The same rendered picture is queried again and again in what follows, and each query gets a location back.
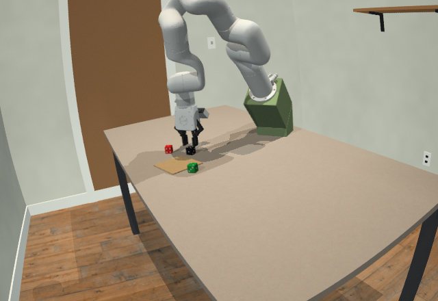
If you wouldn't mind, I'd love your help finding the black die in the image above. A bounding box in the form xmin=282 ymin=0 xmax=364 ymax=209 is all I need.
xmin=185 ymin=146 xmax=196 ymax=155

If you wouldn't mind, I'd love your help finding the green die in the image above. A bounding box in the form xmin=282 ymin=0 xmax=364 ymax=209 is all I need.
xmin=187 ymin=162 xmax=198 ymax=173

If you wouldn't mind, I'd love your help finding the red die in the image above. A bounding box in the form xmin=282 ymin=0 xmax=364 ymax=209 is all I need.
xmin=165 ymin=145 xmax=173 ymax=154

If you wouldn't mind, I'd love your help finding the tan flat mat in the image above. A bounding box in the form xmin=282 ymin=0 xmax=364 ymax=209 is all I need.
xmin=153 ymin=155 xmax=202 ymax=175

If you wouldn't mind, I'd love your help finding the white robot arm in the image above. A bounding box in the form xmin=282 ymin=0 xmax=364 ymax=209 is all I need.
xmin=158 ymin=0 xmax=278 ymax=106

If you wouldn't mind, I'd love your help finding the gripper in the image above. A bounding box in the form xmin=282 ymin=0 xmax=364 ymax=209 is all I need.
xmin=175 ymin=104 xmax=204 ymax=147

